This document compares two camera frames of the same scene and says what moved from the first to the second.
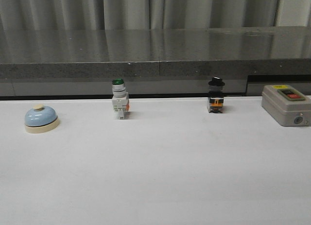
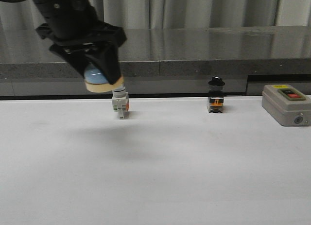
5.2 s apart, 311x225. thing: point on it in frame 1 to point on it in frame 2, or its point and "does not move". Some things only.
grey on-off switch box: x=287 y=105 does not move
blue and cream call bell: x=41 y=119 to x=95 y=81
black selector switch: x=215 y=102 does not move
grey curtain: x=133 y=10 does not move
